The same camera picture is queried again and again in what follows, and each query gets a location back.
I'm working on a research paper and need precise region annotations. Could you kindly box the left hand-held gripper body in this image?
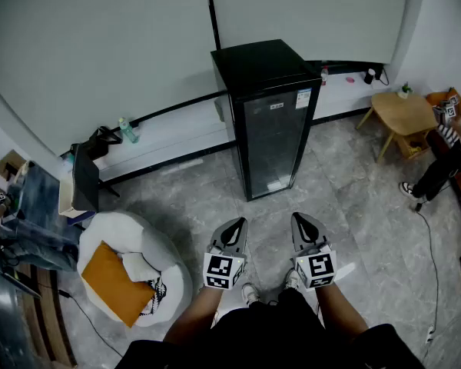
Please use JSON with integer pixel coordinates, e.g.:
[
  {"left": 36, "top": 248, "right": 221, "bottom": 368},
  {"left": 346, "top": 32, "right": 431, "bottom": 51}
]
[{"left": 202, "top": 242, "right": 248, "bottom": 291}]

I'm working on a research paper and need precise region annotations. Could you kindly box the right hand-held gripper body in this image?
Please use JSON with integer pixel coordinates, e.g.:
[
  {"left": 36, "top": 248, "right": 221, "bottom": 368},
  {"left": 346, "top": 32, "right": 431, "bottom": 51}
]
[{"left": 291, "top": 243, "right": 338, "bottom": 292}]

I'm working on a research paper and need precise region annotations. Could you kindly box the black microwave oven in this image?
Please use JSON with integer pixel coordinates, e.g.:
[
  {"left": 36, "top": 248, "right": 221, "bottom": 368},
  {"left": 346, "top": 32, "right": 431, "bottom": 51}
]
[{"left": 229, "top": 77, "right": 323, "bottom": 202}]

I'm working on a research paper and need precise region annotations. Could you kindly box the person's left forearm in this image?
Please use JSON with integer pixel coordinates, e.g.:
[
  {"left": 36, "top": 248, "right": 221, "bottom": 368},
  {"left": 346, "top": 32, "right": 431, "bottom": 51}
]
[{"left": 163, "top": 284, "right": 224, "bottom": 345}]

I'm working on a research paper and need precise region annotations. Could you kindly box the person's right forearm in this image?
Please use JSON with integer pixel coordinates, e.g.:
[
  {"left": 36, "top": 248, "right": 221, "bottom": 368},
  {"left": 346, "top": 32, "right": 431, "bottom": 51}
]
[{"left": 317, "top": 282, "right": 370, "bottom": 340}]

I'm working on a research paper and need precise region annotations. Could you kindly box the black glass-door fridge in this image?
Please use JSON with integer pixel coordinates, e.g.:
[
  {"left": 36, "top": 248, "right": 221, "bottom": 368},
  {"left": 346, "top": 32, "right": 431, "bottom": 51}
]
[{"left": 210, "top": 38, "right": 323, "bottom": 201}]

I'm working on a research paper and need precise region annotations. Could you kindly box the person's right white sneaker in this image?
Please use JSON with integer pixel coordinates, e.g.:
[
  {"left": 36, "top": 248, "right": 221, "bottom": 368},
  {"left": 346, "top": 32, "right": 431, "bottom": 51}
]
[{"left": 284, "top": 269, "right": 303, "bottom": 290}]

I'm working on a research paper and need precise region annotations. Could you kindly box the person's white sneaker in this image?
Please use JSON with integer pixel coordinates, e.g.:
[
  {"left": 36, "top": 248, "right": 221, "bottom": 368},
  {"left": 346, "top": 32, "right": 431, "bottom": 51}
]
[
  {"left": 240, "top": 282, "right": 260, "bottom": 306},
  {"left": 284, "top": 269, "right": 303, "bottom": 290}
]

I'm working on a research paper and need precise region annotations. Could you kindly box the person's left white sneaker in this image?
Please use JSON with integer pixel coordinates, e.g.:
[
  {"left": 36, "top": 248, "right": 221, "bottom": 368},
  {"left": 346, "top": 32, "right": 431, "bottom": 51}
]
[{"left": 240, "top": 282, "right": 260, "bottom": 306}]

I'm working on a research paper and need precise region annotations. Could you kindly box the white beanbag chair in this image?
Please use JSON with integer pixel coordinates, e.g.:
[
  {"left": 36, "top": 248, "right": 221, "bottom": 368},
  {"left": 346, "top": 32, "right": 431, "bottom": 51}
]
[{"left": 76, "top": 210, "right": 194, "bottom": 328}]

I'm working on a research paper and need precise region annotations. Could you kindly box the black white patterned cushion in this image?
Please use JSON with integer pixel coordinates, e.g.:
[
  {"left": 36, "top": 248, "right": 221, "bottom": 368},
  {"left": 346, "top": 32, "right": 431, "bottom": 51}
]
[{"left": 121, "top": 251, "right": 168, "bottom": 317}]

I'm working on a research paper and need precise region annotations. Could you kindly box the person's black clothing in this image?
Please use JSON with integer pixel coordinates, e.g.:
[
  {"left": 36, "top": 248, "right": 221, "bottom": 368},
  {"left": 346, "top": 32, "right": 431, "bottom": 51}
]
[{"left": 114, "top": 287, "right": 427, "bottom": 369}]

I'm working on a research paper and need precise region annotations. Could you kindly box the orange cushion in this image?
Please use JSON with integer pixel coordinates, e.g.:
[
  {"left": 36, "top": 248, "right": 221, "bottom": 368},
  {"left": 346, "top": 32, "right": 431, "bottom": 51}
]
[{"left": 80, "top": 240, "right": 157, "bottom": 329}]

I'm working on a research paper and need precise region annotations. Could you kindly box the white table with bottles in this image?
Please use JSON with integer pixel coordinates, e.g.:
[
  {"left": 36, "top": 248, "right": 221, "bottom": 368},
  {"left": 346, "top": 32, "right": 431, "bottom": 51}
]
[{"left": 60, "top": 65, "right": 393, "bottom": 186}]

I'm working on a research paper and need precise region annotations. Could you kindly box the wooden crate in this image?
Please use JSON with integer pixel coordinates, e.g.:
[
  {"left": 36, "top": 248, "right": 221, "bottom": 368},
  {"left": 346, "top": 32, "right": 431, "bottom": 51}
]
[{"left": 396, "top": 130, "right": 432, "bottom": 160}]

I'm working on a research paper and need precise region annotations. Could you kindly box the green label water bottle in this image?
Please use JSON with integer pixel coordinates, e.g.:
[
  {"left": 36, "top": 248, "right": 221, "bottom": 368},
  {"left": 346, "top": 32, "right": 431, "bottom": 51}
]
[{"left": 118, "top": 117, "right": 140, "bottom": 145}]

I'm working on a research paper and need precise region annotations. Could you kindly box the black flat panel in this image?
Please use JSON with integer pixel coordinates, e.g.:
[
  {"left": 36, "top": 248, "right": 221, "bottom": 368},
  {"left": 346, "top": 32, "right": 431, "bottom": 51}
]
[{"left": 71, "top": 143, "right": 101, "bottom": 213}]

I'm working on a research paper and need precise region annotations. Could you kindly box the round wooden side table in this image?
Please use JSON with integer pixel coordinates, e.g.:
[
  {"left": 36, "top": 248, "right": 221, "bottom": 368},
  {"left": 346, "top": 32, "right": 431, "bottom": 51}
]
[{"left": 355, "top": 92, "right": 439, "bottom": 164}]

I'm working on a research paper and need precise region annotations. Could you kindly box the dark handbag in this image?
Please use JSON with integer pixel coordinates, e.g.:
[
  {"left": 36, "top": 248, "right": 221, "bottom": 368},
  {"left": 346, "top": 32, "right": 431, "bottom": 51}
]
[{"left": 85, "top": 126, "right": 123, "bottom": 161}]

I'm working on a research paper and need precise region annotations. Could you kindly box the white box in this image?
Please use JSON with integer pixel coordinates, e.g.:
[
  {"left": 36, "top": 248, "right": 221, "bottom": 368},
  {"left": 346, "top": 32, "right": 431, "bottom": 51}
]
[{"left": 58, "top": 167, "right": 97, "bottom": 219}]

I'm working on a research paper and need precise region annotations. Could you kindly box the small potted plant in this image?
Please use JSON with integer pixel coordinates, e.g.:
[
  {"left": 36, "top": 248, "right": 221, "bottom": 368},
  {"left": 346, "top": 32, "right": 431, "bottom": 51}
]
[{"left": 396, "top": 81, "right": 414, "bottom": 100}]

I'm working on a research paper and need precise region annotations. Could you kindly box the brown striped rug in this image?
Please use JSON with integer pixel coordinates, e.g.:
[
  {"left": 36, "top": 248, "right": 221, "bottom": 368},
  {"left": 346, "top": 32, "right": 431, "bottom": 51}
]
[{"left": 17, "top": 262, "right": 78, "bottom": 368}]

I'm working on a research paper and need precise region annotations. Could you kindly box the orange sofa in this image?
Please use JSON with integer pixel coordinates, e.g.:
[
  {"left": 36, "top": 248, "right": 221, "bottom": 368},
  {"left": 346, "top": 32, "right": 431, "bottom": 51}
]
[{"left": 425, "top": 86, "right": 461, "bottom": 238}]

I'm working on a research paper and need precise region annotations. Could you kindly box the blue mottled tabletop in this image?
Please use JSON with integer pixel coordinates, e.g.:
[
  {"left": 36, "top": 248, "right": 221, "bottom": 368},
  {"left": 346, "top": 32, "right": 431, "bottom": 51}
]
[{"left": 13, "top": 162, "right": 61, "bottom": 222}]

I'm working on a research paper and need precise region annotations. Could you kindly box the white roller blind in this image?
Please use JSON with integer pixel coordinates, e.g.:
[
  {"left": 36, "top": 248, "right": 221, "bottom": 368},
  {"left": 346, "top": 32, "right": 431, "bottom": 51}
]
[
  {"left": 0, "top": 0, "right": 221, "bottom": 158},
  {"left": 208, "top": 0, "right": 427, "bottom": 67}
]

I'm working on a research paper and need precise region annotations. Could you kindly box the cardboard box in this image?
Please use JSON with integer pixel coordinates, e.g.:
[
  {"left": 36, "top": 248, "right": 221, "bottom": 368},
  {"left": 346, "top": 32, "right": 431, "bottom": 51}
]
[{"left": 0, "top": 149, "right": 28, "bottom": 183}]

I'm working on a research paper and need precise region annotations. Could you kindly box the black floor cable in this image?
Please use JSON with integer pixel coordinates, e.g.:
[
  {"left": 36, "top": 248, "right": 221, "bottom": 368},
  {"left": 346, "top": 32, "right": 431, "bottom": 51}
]
[
  {"left": 57, "top": 288, "right": 124, "bottom": 357},
  {"left": 414, "top": 201, "right": 442, "bottom": 345}
]

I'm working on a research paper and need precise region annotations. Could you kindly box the black charger cable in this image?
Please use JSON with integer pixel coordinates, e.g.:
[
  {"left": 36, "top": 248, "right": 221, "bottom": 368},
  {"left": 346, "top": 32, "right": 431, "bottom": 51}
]
[{"left": 374, "top": 65, "right": 391, "bottom": 88}]

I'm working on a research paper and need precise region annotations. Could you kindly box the black window post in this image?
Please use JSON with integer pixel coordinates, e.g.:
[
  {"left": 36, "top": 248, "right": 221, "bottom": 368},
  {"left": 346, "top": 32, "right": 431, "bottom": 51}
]
[{"left": 202, "top": 0, "right": 223, "bottom": 52}]

